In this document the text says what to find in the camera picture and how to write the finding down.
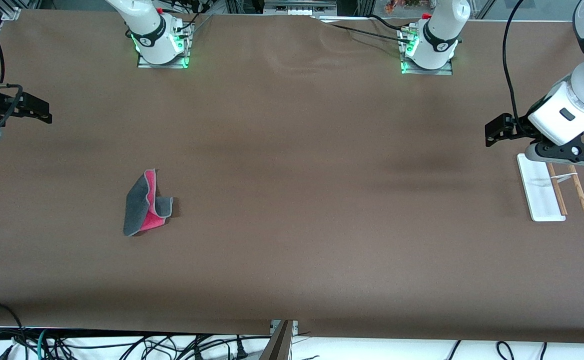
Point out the aluminium frame profile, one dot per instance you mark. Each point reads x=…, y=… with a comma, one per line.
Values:
x=11, y=12

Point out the brown table cover sheet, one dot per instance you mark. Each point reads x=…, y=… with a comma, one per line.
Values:
x=292, y=175

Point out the white paper sheet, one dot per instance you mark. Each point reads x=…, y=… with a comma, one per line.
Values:
x=344, y=19

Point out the white towel rack wooden bars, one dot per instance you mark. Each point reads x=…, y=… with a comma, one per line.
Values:
x=541, y=190

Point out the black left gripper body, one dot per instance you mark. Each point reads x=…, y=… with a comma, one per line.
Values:
x=523, y=124

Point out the orange object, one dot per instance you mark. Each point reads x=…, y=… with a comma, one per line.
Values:
x=401, y=5

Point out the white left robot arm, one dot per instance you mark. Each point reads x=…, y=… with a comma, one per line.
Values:
x=441, y=35

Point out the grey power strip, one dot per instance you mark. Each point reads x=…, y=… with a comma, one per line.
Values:
x=299, y=6

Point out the pink and grey towel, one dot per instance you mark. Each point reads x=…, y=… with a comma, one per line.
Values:
x=139, y=215

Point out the black power plug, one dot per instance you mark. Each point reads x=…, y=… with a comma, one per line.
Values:
x=240, y=350

